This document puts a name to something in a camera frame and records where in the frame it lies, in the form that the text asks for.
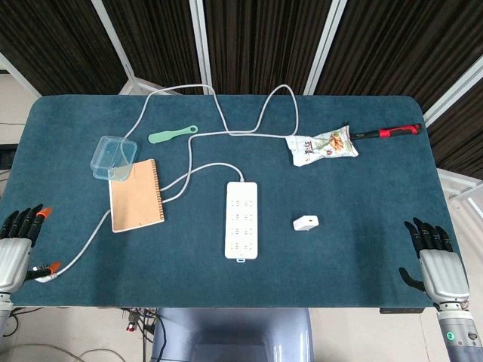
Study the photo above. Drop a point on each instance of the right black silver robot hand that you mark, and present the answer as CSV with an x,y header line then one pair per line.
x,y
443,273

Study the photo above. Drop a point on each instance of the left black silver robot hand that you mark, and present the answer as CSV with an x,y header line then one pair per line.
x,y
15,260

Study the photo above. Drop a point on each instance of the white power adapter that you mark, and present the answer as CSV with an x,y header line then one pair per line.
x,y
305,223

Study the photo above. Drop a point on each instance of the white power strip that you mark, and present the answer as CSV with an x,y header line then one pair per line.
x,y
241,222

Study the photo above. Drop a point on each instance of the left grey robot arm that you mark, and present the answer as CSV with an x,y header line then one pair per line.
x,y
4,309

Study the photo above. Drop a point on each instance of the white metal screen foot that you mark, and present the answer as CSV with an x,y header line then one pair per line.
x,y
462,188

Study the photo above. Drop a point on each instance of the teal felt table mat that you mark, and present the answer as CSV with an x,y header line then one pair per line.
x,y
339,256

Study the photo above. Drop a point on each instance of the brown spiral notebook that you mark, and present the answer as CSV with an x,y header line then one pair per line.
x,y
137,200

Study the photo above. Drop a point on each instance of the clear plastic food container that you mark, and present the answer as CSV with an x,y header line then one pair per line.
x,y
111,156

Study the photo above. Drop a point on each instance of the dark folding screen panel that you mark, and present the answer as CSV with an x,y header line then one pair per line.
x,y
462,132
158,37
396,45
260,41
49,41

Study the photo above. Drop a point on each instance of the white printed snack bag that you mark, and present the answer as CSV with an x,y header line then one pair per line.
x,y
320,149

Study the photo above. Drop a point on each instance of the green plastic spatula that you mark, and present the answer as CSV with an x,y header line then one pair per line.
x,y
162,137

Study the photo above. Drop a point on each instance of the blue grey robot torso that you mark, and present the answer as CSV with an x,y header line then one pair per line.
x,y
230,335

